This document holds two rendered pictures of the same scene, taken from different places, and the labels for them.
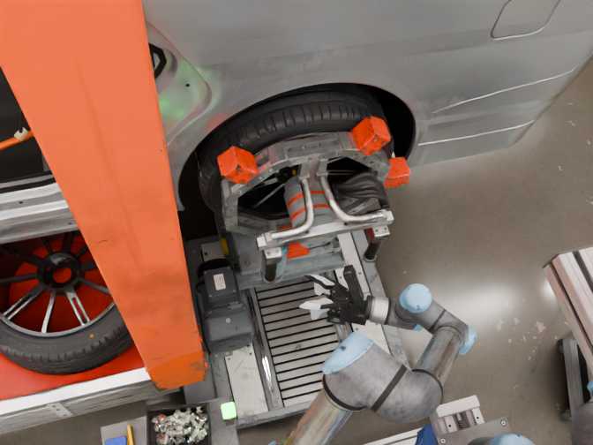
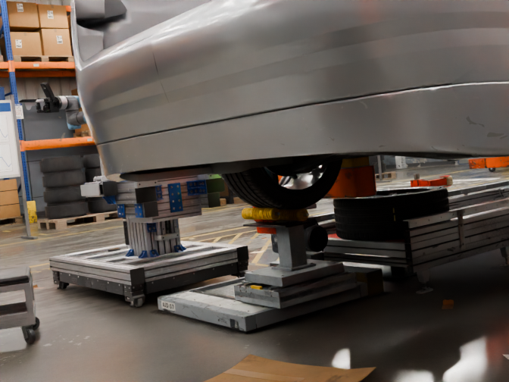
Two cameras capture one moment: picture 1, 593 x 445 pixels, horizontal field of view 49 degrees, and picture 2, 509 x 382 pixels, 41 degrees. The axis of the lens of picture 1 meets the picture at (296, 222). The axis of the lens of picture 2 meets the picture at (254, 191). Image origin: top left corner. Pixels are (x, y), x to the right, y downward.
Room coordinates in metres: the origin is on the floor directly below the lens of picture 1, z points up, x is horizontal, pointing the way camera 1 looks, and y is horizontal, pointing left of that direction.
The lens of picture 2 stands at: (4.44, -0.80, 0.80)
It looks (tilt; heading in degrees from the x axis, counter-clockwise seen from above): 3 degrees down; 168
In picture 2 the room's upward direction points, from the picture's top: 6 degrees counter-clockwise
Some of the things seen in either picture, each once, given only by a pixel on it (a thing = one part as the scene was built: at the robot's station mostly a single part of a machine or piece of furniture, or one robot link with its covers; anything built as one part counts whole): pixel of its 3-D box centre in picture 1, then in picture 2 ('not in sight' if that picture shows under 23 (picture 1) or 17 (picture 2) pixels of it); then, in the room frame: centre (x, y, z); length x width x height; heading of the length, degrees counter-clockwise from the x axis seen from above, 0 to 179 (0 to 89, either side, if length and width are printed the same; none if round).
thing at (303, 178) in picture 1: (288, 202); not in sight; (0.92, 0.03, 1.03); 0.19 x 0.18 x 0.11; 24
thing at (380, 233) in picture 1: (376, 225); not in sight; (0.95, -0.25, 0.93); 0.09 x 0.05 x 0.05; 24
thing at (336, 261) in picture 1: (278, 239); (295, 286); (1.22, 0.06, 0.13); 0.50 x 0.36 x 0.10; 114
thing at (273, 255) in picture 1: (270, 247); not in sight; (0.81, 0.06, 0.93); 0.09 x 0.05 x 0.05; 24
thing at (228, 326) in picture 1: (221, 300); (304, 248); (0.85, 0.24, 0.26); 0.42 x 0.18 x 0.35; 24
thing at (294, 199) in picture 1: (310, 210); not in sight; (1.00, -0.04, 0.85); 0.21 x 0.14 x 0.14; 24
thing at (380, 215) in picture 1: (352, 190); not in sight; (1.00, -0.15, 1.03); 0.19 x 0.18 x 0.11; 24
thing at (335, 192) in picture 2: not in sight; (330, 166); (0.83, 0.44, 0.69); 0.52 x 0.17 x 0.35; 24
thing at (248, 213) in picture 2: not in sight; (260, 214); (1.21, -0.08, 0.51); 0.29 x 0.06 x 0.06; 24
